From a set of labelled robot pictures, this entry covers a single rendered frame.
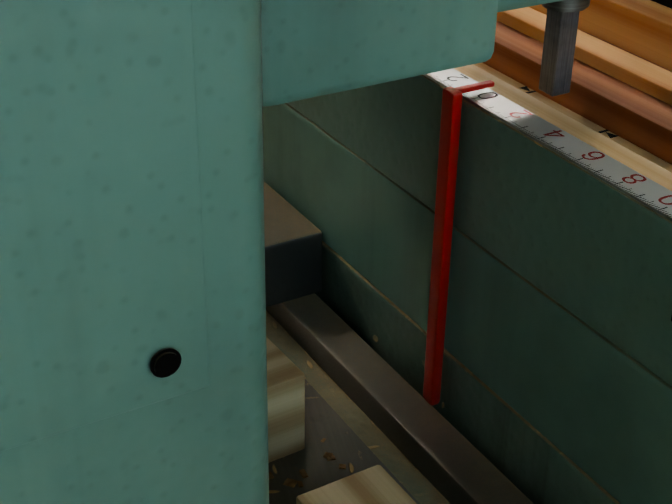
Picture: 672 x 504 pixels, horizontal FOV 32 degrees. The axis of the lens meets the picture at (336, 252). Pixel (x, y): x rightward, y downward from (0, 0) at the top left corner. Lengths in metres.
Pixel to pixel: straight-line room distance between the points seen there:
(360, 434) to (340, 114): 0.14
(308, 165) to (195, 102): 0.32
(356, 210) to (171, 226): 0.28
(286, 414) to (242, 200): 0.23
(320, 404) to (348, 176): 0.10
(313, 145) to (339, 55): 0.24
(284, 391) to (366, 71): 0.19
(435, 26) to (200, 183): 0.10
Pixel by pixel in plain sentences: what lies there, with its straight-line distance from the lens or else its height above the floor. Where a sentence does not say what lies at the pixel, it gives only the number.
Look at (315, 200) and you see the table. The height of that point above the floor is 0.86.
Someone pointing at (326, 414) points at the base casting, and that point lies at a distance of 0.53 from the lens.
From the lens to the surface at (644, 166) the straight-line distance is 0.42.
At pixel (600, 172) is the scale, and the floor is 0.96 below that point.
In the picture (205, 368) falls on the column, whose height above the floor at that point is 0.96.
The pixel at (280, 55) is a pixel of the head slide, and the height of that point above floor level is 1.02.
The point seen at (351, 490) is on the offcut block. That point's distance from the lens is 0.43.
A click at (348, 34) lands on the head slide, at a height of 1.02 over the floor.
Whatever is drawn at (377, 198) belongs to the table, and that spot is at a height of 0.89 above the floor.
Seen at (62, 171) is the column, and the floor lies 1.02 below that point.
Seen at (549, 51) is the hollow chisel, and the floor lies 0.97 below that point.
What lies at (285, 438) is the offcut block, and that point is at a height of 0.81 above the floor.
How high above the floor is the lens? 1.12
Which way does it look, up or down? 30 degrees down
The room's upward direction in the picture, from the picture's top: 1 degrees clockwise
